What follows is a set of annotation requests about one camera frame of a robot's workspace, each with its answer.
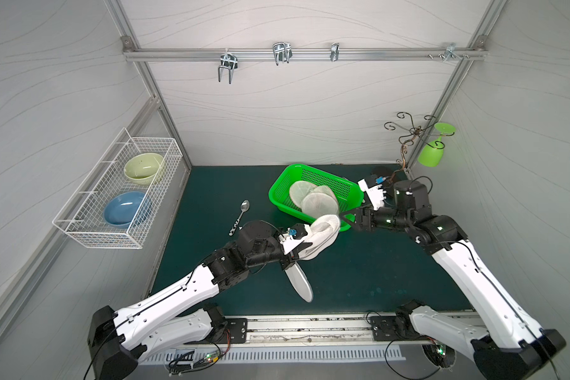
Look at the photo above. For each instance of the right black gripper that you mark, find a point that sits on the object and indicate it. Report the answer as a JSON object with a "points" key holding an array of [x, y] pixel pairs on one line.
{"points": [[365, 218]]}

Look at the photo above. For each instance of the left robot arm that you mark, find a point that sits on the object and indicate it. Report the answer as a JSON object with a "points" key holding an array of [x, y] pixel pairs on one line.
{"points": [[118, 338]]}

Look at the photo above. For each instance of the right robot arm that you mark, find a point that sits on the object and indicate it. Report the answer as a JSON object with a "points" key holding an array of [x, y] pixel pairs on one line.
{"points": [[511, 344]]}

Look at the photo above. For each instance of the green plastic basket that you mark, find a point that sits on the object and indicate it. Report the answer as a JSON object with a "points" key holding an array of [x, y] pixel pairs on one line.
{"points": [[348, 193]]}

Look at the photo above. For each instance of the metal spoon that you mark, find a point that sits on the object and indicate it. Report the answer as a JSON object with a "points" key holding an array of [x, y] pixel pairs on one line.
{"points": [[245, 206]]}

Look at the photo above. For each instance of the green plastic wine glass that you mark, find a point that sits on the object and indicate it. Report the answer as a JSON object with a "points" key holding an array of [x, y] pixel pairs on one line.
{"points": [[433, 151]]}

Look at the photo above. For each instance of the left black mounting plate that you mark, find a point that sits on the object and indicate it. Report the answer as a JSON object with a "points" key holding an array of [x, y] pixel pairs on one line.
{"points": [[228, 330]]}

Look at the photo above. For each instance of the black mounting plate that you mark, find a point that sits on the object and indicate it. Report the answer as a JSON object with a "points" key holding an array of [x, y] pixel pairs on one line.
{"points": [[228, 330], [391, 328]]}

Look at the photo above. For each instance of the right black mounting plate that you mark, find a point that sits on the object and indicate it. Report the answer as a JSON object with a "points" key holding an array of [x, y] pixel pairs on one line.
{"points": [[391, 328]]}

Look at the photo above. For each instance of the bronze cup tree stand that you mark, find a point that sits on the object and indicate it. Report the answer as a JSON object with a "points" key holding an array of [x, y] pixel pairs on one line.
{"points": [[412, 135]]}

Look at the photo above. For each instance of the small flat metal hook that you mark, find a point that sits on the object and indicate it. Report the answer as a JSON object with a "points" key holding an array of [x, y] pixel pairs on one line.
{"points": [[334, 52]]}

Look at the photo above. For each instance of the looped metal hook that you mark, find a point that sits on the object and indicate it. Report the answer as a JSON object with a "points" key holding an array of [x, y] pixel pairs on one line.
{"points": [[282, 52]]}

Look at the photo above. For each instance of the light green bowl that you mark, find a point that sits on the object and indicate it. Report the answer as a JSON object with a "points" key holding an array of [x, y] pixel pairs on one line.
{"points": [[145, 169]]}

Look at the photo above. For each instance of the blue bowl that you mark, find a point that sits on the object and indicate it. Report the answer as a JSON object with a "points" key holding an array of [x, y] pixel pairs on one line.
{"points": [[128, 209]]}

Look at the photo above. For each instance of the double prong metal hook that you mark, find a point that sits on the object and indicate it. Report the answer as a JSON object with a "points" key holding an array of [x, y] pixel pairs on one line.
{"points": [[228, 64]]}

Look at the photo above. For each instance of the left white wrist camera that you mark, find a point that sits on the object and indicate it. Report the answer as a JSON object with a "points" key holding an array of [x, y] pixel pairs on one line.
{"points": [[293, 237]]}

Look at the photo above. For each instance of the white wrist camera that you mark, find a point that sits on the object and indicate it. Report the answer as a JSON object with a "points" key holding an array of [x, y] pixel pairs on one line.
{"points": [[293, 237], [372, 186]]}

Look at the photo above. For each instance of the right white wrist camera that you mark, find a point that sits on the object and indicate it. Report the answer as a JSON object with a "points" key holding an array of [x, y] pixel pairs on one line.
{"points": [[372, 186]]}

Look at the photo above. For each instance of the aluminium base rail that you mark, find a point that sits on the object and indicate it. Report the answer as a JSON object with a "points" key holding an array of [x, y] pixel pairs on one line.
{"points": [[324, 329]]}

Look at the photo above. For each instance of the white slotted cable duct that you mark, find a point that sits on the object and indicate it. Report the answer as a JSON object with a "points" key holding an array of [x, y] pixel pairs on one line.
{"points": [[285, 355]]}

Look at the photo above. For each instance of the round floor cable port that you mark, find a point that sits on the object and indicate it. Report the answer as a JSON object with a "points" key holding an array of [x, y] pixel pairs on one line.
{"points": [[441, 356]]}

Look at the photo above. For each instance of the white wire wall basket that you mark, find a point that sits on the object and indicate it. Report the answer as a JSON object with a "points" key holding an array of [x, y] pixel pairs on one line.
{"points": [[82, 217]]}

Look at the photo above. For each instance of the right metal rail hook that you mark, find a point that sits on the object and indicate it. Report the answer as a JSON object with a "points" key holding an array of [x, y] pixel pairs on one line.
{"points": [[449, 54]]}

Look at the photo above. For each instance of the aluminium top rail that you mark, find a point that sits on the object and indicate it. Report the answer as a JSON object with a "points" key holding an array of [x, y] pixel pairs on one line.
{"points": [[132, 53]]}

